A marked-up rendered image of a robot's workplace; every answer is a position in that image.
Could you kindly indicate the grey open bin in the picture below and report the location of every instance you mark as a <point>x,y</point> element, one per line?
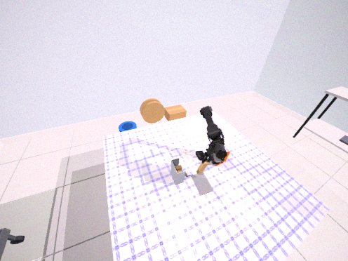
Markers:
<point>178,177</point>

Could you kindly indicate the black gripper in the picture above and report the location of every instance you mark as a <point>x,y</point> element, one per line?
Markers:
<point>204,156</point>

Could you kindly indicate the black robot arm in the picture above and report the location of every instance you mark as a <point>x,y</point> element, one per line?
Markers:
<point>214,134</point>

